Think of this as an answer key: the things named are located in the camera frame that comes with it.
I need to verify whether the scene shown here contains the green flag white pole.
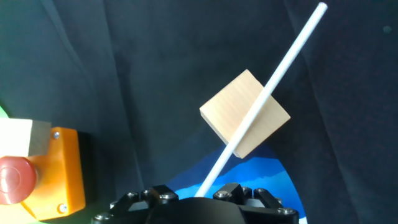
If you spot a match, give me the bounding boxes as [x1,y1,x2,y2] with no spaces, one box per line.
[0,2,328,224]

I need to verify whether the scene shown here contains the black cloth blue print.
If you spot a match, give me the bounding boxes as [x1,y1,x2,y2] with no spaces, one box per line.
[0,0,398,224]

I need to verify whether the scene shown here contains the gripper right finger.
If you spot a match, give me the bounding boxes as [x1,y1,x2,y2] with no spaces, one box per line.
[213,182,300,224]

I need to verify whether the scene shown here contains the orange box red button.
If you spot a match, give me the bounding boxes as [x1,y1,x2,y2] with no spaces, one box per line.
[0,126,86,222]

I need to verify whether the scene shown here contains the large wooden cube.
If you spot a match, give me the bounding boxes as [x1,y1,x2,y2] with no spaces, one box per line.
[199,68,292,159]

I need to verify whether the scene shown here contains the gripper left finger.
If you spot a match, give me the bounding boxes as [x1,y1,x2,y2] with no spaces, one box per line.
[91,185,180,224]

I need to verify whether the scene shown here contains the small white block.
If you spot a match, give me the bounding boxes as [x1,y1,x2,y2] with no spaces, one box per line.
[0,118,52,158]

